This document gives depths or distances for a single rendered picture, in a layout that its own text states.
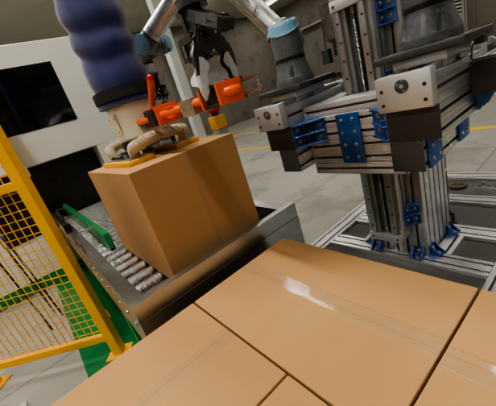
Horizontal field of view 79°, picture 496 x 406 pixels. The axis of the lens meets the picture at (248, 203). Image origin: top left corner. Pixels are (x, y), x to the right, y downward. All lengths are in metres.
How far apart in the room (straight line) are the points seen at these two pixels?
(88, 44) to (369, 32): 0.93
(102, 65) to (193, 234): 0.65
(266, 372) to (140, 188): 0.61
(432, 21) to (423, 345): 0.76
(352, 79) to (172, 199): 0.77
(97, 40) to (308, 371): 1.13
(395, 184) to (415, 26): 0.55
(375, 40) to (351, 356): 0.94
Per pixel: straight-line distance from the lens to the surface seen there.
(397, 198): 1.31
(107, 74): 1.22
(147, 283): 1.20
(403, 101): 0.89
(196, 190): 1.04
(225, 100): 0.72
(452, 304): 0.78
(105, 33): 1.24
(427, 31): 0.99
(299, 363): 0.69
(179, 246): 1.04
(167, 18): 1.46
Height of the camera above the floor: 1.06
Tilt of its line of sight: 19 degrees down
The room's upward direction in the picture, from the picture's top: 18 degrees counter-clockwise
